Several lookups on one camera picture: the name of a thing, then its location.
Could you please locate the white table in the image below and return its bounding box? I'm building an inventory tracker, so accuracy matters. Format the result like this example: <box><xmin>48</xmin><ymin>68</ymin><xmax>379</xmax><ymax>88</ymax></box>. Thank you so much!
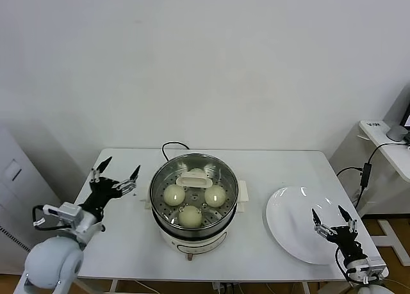
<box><xmin>65</xmin><ymin>147</ymin><xmax>389</xmax><ymax>294</ymax></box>

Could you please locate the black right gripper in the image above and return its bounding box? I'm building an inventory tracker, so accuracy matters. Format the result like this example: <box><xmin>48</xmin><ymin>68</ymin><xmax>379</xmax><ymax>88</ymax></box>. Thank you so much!
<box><xmin>311</xmin><ymin>205</ymin><xmax>366</xmax><ymax>265</ymax></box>

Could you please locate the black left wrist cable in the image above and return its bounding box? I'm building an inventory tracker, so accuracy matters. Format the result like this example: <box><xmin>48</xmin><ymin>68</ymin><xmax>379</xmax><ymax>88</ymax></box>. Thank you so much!
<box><xmin>31</xmin><ymin>204</ymin><xmax>70</xmax><ymax>231</ymax></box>

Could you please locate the white cabinet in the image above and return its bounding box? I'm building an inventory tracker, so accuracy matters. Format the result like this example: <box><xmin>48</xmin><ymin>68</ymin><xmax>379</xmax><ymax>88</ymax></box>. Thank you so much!
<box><xmin>0</xmin><ymin>124</ymin><xmax>70</xmax><ymax>275</ymax></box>

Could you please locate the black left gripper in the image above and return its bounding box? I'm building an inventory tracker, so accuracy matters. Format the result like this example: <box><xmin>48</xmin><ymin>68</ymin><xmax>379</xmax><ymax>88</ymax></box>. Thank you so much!
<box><xmin>78</xmin><ymin>156</ymin><xmax>142</xmax><ymax>218</ymax></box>

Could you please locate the black pot power cord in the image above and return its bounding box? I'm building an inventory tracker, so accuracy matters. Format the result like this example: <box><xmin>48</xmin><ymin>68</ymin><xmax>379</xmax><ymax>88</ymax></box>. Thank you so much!
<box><xmin>160</xmin><ymin>142</ymin><xmax>190</xmax><ymax>162</ymax></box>

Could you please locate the black cable with adapter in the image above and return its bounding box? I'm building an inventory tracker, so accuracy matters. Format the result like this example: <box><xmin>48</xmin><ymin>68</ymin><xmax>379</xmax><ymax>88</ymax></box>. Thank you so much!
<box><xmin>335</xmin><ymin>142</ymin><xmax>410</xmax><ymax>209</ymax></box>

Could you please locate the white round plate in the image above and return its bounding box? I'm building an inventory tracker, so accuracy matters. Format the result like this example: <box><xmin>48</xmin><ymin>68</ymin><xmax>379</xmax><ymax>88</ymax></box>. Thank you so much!
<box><xmin>264</xmin><ymin>185</ymin><xmax>352</xmax><ymax>265</ymax></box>

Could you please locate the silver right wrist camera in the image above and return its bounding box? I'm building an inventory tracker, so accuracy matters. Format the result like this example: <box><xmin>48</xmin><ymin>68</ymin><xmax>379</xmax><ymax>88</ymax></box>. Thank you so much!
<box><xmin>348</xmin><ymin>257</ymin><xmax>387</xmax><ymax>284</ymax></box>

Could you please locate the stainless steel steamer basket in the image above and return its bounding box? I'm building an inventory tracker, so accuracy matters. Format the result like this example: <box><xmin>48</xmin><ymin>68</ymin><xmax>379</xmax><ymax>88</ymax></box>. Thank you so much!
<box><xmin>138</xmin><ymin>152</ymin><xmax>250</xmax><ymax>238</ymax></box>

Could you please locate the grey monitor base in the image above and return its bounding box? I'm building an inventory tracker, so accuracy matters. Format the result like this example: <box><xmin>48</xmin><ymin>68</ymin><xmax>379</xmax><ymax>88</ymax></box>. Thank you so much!
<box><xmin>386</xmin><ymin>124</ymin><xmax>407</xmax><ymax>142</ymax></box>

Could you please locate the round glass pot lid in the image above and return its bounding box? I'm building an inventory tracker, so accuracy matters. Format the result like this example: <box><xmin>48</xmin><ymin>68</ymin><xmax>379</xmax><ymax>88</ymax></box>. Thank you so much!
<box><xmin>149</xmin><ymin>152</ymin><xmax>240</xmax><ymax>236</ymax></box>

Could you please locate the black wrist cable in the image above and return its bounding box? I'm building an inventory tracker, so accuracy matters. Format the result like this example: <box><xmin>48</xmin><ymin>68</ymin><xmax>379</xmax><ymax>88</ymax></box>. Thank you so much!
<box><xmin>31</xmin><ymin>204</ymin><xmax>70</xmax><ymax>231</ymax></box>
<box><xmin>334</xmin><ymin>245</ymin><xmax>353</xmax><ymax>284</ymax></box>

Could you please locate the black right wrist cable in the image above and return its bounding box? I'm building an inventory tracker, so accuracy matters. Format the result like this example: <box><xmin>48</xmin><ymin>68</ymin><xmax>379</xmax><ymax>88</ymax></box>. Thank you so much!
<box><xmin>334</xmin><ymin>245</ymin><xmax>353</xmax><ymax>284</ymax></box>

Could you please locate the cream electric pot base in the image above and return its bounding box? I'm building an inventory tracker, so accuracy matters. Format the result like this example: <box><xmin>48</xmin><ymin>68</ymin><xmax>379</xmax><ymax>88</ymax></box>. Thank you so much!
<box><xmin>142</xmin><ymin>201</ymin><xmax>248</xmax><ymax>262</ymax></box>

